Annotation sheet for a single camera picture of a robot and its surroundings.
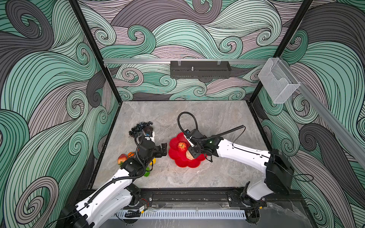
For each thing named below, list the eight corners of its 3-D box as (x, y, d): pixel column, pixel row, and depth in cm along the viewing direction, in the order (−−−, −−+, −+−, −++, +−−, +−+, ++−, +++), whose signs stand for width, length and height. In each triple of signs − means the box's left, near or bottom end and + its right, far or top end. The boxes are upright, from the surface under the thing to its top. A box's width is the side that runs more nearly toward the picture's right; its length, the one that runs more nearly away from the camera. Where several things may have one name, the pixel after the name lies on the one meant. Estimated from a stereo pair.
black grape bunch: (132, 139, 99) (130, 135, 95) (129, 134, 102) (127, 130, 98) (152, 126, 107) (151, 122, 103) (148, 121, 109) (147, 117, 105)
